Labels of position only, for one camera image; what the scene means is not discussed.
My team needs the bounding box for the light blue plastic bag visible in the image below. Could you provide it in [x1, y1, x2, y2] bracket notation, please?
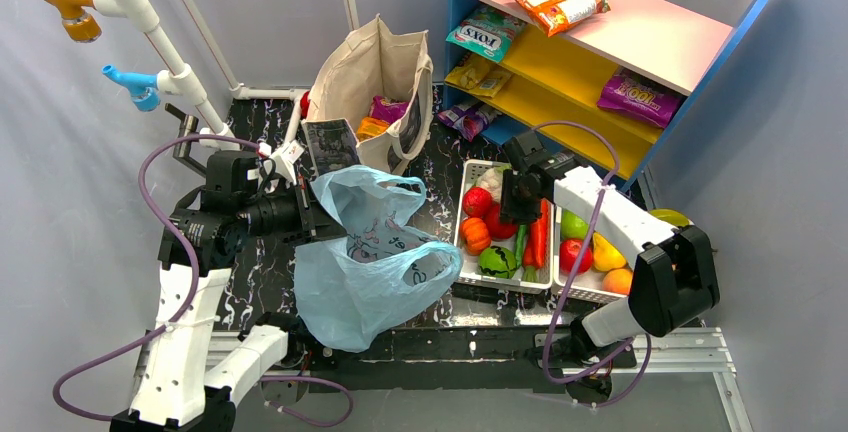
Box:
[293, 165, 463, 353]

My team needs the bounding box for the beige canvas tote bag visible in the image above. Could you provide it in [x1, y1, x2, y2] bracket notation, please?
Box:
[301, 16, 433, 175]

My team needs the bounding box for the purple grape candy bag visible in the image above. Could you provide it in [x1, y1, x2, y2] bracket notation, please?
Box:
[368, 96, 410, 124]

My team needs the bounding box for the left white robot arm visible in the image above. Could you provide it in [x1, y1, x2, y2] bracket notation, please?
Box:
[110, 151, 344, 431]

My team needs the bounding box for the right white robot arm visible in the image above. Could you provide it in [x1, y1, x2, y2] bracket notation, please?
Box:
[501, 131, 720, 354]

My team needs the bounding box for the purple bag lower shelf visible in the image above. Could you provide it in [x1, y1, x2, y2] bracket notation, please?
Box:
[596, 67, 686, 129]

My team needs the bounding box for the green Fox's candy bag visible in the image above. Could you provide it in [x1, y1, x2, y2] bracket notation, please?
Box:
[446, 4, 526, 63]

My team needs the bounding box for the orange white snack bag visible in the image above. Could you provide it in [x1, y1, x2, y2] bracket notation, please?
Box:
[514, 0, 610, 37]

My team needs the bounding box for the white cauliflower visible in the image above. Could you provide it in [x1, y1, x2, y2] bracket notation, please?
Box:
[475, 165, 511, 203]

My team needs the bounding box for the orange carrot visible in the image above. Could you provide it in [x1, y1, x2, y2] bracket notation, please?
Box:
[522, 200, 550, 270]

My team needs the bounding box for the red apple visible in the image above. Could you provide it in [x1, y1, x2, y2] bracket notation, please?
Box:
[559, 239, 593, 276]

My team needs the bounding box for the small purple snack packet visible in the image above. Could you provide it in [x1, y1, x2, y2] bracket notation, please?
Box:
[436, 100, 500, 141]

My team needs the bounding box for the white vegetable basket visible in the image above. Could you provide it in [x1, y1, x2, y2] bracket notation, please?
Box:
[453, 159, 557, 294]

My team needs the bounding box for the yellow pear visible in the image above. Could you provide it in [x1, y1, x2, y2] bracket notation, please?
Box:
[592, 232, 628, 273]

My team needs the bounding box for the white fruit basket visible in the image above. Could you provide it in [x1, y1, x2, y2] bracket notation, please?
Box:
[552, 208, 625, 303]

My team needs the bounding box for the yellow snack packet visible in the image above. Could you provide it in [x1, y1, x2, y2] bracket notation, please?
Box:
[445, 52, 513, 98]

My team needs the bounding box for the orange peach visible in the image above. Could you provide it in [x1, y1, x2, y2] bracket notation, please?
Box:
[601, 268, 633, 296]

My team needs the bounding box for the colourful wooden shelf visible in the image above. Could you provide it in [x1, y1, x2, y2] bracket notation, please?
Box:
[483, 0, 769, 189]

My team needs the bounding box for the yellow starfruit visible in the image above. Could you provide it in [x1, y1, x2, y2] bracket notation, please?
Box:
[649, 208, 693, 228]

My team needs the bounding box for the blue pipe hook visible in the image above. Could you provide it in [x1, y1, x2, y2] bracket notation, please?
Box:
[101, 64, 160, 112]

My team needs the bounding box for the white pipe rack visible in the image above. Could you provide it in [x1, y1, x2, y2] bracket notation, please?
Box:
[89, 0, 362, 152]

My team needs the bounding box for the orange pipe hook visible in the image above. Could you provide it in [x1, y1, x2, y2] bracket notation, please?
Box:
[43, 0, 102, 43]

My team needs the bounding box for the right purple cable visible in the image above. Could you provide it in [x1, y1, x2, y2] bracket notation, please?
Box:
[533, 120, 654, 410]

